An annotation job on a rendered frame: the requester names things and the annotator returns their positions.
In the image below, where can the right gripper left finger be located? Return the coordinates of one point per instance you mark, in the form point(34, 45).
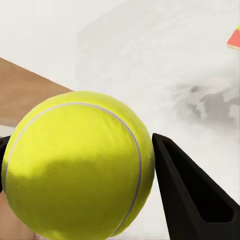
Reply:
point(3, 144)

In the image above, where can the jigsaw puzzle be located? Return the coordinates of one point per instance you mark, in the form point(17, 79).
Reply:
point(234, 40)

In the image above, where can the sliding door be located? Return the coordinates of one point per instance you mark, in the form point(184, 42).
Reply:
point(11, 227)
point(21, 90)

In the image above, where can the tennis ball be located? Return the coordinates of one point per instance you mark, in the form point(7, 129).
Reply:
point(79, 166)

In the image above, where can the desk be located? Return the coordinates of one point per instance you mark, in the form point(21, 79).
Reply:
point(167, 60)

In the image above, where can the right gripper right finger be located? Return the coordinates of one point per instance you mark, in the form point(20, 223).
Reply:
point(195, 206)

